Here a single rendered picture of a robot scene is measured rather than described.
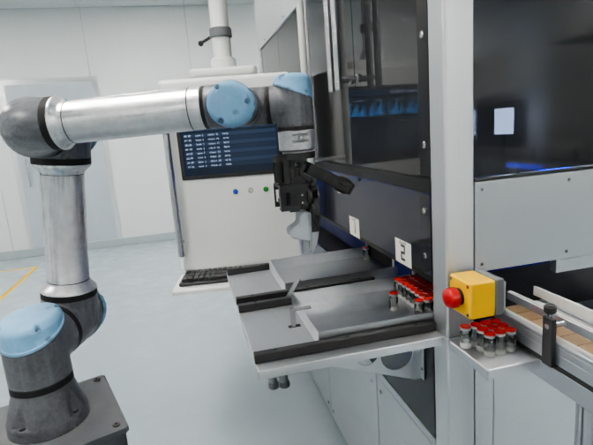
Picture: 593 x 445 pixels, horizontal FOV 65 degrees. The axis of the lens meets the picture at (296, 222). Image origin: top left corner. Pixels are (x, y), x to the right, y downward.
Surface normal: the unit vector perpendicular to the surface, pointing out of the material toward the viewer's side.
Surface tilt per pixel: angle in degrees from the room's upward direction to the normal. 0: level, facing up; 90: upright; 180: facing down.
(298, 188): 90
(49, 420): 72
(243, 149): 90
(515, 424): 90
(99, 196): 90
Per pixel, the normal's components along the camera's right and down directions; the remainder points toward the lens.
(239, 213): 0.07, 0.19
